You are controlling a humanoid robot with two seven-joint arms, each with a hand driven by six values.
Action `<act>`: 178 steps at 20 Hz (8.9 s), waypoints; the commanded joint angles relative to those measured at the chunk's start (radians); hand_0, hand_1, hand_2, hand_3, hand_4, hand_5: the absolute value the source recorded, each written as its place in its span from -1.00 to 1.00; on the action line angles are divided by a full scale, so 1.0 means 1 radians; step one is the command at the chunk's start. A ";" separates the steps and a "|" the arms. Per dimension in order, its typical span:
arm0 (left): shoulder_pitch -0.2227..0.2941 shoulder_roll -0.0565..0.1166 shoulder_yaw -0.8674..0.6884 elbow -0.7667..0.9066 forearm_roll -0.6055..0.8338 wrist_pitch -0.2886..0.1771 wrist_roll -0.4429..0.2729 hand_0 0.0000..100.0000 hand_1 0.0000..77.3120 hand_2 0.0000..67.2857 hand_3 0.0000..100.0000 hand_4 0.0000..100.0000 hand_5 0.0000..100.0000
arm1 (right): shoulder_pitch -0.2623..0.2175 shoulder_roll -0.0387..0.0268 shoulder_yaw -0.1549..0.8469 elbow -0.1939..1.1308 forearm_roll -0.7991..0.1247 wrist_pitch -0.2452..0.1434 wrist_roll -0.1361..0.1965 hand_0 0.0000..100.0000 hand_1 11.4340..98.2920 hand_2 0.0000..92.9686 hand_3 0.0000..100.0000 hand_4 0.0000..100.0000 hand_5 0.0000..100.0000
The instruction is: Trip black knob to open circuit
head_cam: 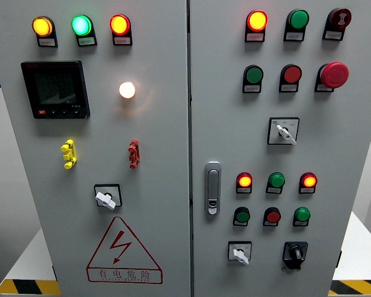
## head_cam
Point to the pale grey cabinet door with display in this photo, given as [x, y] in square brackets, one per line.
[160, 139]

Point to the silver door lock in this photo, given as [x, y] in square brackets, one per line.
[213, 185]

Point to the small red indicator lamp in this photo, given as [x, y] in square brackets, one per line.
[245, 181]
[309, 181]

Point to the small white label plate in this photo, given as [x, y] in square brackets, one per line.
[306, 190]
[240, 223]
[293, 36]
[289, 88]
[324, 88]
[273, 190]
[244, 190]
[300, 223]
[270, 223]
[86, 41]
[252, 88]
[332, 35]
[47, 42]
[122, 40]
[254, 37]

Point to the white glowing lamp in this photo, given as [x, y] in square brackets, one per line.
[127, 90]

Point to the small green push button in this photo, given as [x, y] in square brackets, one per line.
[243, 216]

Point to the small green indicator lamp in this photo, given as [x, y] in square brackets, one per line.
[302, 215]
[277, 180]

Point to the large green push button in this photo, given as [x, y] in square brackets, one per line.
[298, 19]
[254, 75]

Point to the small red push button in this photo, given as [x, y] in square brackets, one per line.
[273, 216]

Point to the red warning triangle sticker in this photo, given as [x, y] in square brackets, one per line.
[121, 244]

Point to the large red push button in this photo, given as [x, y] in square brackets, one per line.
[292, 74]

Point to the large red indicator lamp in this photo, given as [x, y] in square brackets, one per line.
[119, 24]
[257, 20]

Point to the pale grey cabinet door with lock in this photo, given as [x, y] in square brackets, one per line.
[327, 148]

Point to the black display meter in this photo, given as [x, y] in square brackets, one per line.
[55, 88]

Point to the large lit green indicator lamp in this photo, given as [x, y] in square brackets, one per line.
[81, 25]

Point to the large red stop button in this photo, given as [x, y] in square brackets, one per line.
[334, 75]

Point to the large yellow indicator lamp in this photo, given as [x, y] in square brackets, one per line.
[42, 26]

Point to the dark red buzzer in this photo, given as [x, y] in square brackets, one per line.
[341, 18]

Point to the black and yellow striped tape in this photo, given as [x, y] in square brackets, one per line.
[28, 287]
[358, 287]

